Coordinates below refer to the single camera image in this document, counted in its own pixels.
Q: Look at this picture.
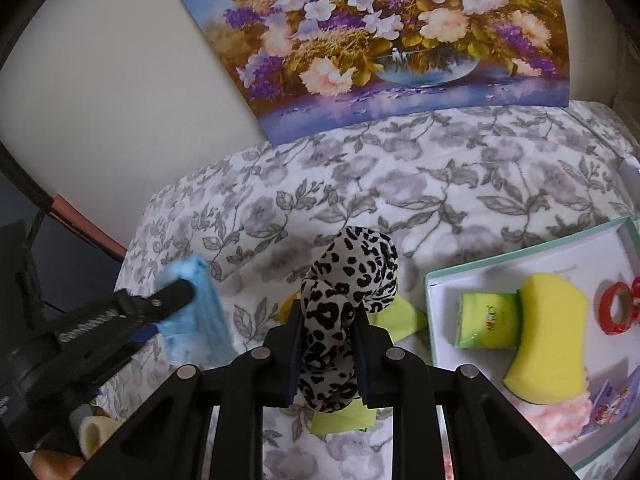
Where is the yellow sponge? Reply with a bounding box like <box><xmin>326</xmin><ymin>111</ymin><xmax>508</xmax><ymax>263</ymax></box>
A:
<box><xmin>502</xmin><ymin>273</ymin><xmax>589</xmax><ymax>405</ymax></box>

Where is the light blue cloth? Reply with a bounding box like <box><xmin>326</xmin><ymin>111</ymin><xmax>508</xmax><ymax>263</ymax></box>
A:
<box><xmin>155</xmin><ymin>255</ymin><xmax>238</xmax><ymax>370</ymax></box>

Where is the lime green cloth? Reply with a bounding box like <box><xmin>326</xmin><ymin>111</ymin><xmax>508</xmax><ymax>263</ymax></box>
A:
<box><xmin>310</xmin><ymin>295</ymin><xmax>427</xmax><ymax>437</ymax></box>

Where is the leopard print cloth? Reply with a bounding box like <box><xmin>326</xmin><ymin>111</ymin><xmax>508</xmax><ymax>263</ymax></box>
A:
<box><xmin>298</xmin><ymin>226</ymin><xmax>398</xmax><ymax>413</ymax></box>

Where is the pink fluffy cloth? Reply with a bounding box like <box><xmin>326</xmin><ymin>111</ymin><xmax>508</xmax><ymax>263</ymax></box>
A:
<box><xmin>518</xmin><ymin>393</ymin><xmax>592</xmax><ymax>445</ymax></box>

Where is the green tissue pack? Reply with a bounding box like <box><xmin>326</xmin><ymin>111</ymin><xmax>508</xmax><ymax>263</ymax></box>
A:
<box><xmin>456</xmin><ymin>292</ymin><xmax>522</xmax><ymax>349</ymax></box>

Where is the colourful sticker card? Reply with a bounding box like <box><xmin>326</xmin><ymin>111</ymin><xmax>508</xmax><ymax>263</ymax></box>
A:
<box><xmin>582</xmin><ymin>367</ymin><xmax>639</xmax><ymax>434</ymax></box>

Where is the teal rimmed white box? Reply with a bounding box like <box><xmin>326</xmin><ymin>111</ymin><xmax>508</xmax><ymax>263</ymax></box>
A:
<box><xmin>424</xmin><ymin>218</ymin><xmax>639</xmax><ymax>474</ymax></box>

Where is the red tape roll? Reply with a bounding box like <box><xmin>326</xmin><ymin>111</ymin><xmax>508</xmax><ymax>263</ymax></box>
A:
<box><xmin>598</xmin><ymin>278</ymin><xmax>640</xmax><ymax>336</ymax></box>

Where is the grey floral blanket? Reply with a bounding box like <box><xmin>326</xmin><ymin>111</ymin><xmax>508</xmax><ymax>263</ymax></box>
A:
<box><xmin>117</xmin><ymin>101</ymin><xmax>639</xmax><ymax>352</ymax></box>

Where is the floral flower painting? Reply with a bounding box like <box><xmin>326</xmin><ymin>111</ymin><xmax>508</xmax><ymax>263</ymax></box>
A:
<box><xmin>180</xmin><ymin>0</ymin><xmax>570</xmax><ymax>144</ymax></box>

